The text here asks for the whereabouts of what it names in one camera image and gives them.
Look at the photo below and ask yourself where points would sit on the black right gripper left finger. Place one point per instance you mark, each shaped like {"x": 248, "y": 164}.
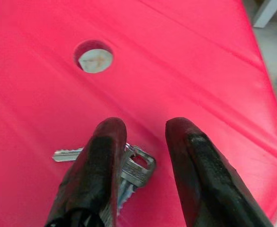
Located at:
{"x": 98, "y": 165}

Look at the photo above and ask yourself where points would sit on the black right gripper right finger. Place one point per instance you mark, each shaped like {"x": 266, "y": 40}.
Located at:
{"x": 207, "y": 179}

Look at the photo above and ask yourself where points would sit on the silver key bunch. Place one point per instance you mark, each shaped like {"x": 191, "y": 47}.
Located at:
{"x": 138, "y": 170}

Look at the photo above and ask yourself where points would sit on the red plastic table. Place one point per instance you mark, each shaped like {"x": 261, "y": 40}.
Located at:
{"x": 166, "y": 75}

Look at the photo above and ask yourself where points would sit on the white furniture leg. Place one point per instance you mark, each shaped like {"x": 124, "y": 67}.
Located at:
{"x": 267, "y": 11}

